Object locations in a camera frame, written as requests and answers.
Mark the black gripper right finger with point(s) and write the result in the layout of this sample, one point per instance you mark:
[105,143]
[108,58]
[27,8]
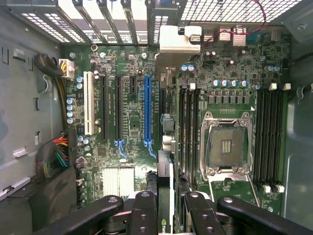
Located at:
[205,218]

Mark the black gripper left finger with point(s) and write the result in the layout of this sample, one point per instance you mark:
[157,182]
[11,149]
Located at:
[144,218]

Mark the silver chipset heatsink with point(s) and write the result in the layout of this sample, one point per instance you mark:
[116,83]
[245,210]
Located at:
[117,182]

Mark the silver socket cover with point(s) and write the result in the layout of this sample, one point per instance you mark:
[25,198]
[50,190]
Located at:
[230,178]

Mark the silver socket locking lever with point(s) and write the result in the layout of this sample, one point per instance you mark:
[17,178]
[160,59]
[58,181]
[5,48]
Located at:
[208,147]

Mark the CPU socket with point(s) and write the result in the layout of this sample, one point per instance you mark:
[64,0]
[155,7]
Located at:
[227,147]

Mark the RAM slot black clips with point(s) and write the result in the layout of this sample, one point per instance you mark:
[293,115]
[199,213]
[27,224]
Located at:
[195,134]
[276,137]
[182,134]
[260,137]

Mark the RAM slot white clips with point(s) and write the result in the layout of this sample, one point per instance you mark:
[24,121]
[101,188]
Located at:
[283,137]
[188,134]
[269,137]

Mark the black expansion slot blue latch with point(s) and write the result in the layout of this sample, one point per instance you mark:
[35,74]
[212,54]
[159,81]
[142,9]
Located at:
[119,107]

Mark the long black expansion slot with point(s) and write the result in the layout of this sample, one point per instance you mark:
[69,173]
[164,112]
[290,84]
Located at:
[104,107]
[162,102]

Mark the white expansion slot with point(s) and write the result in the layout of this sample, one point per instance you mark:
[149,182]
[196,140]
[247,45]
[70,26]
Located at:
[89,102]

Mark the short black expansion slot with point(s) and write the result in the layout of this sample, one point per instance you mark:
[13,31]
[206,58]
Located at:
[133,85]

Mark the grey open PC case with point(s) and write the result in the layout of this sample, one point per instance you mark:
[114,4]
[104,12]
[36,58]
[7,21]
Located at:
[300,122]

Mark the green motherboard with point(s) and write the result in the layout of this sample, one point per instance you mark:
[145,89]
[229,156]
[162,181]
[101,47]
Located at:
[137,61]

